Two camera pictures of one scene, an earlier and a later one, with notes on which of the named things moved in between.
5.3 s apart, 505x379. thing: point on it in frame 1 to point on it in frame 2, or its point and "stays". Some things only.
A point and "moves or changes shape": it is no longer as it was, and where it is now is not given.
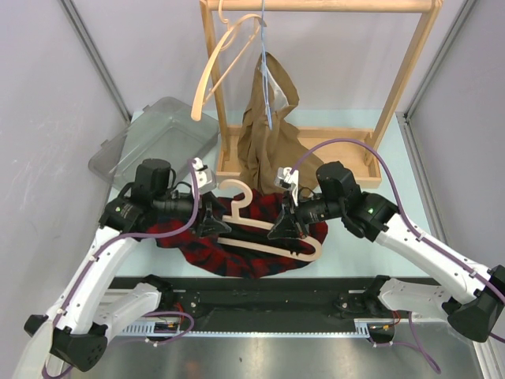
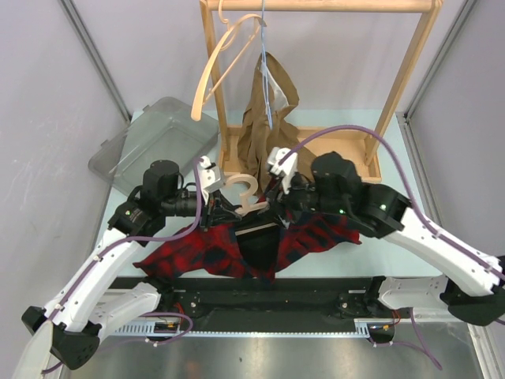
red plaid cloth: x=245 y=251 moves or changes shape
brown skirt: x=270 y=149 stays
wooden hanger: x=300 y=255 to x=246 y=208
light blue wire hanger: x=264 y=68 stays
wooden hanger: x=198 y=99 stays
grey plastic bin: x=167 y=129 stays
